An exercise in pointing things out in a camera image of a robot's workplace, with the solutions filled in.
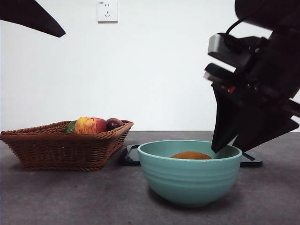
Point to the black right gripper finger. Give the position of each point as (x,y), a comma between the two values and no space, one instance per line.
(262,131)
(225,122)

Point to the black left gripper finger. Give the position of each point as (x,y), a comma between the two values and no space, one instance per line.
(28,16)

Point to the brown kiwifruit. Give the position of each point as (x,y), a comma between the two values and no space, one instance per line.
(191,155)

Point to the teal ribbed bowl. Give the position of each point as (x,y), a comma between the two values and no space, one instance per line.
(189,180)

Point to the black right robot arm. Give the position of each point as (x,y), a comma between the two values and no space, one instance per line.
(281,23)

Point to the black rectangular tray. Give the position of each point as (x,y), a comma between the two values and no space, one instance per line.
(131,157)

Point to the dark red plum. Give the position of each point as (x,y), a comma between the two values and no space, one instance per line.
(113,124)

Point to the green fruit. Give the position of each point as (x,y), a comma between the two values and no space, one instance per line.
(69,127)

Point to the red yellow apple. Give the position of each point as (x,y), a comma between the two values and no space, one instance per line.
(90,125)

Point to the brown wicker basket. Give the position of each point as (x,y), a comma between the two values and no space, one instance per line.
(58,150)

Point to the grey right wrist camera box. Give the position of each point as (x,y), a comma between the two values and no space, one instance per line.
(215,44)

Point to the white wall socket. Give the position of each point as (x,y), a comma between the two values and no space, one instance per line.
(107,11)

